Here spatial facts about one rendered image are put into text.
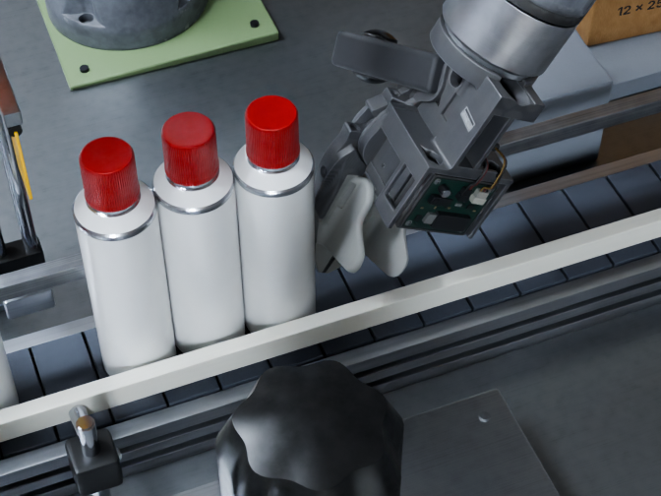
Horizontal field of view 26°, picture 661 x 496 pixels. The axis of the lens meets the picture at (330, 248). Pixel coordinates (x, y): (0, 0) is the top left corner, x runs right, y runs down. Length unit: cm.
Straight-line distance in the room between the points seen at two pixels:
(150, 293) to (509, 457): 26
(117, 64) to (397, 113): 45
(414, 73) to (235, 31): 43
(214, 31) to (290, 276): 41
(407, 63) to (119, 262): 22
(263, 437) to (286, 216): 32
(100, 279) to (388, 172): 19
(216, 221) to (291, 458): 32
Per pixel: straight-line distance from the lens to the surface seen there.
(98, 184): 86
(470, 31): 86
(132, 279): 91
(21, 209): 98
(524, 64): 86
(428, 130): 90
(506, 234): 109
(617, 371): 108
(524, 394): 106
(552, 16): 85
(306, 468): 61
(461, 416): 98
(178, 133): 87
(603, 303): 109
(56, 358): 103
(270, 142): 87
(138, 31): 130
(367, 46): 95
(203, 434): 101
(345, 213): 95
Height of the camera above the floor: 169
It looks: 49 degrees down
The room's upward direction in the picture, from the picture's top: straight up
